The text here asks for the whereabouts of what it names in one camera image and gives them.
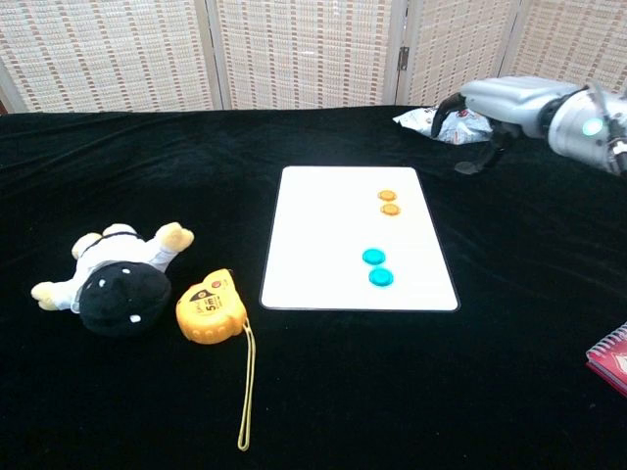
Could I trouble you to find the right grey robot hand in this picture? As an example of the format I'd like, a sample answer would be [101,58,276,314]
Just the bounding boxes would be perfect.
[430,75,575,176]

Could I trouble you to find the white rectangular board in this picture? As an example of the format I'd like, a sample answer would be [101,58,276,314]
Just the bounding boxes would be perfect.
[259,164,460,312]

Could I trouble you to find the white crumpled snack bag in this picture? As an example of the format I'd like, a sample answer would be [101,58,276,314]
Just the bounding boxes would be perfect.
[392,105,494,146]

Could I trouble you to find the woven bamboo folding screen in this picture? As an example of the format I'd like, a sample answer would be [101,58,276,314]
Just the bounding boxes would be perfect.
[0,0,627,115]

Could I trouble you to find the red spiral desk calendar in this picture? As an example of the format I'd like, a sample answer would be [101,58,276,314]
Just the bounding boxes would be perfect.
[585,321,627,399]

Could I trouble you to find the yellow tape measure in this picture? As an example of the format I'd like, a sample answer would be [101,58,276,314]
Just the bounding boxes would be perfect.
[174,267,258,451]

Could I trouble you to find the black velvet tablecloth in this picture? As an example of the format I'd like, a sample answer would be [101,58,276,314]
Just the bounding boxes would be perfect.
[0,105,627,470]

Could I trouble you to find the black white plush toy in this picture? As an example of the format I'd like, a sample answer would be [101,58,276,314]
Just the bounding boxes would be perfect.
[29,222,196,339]

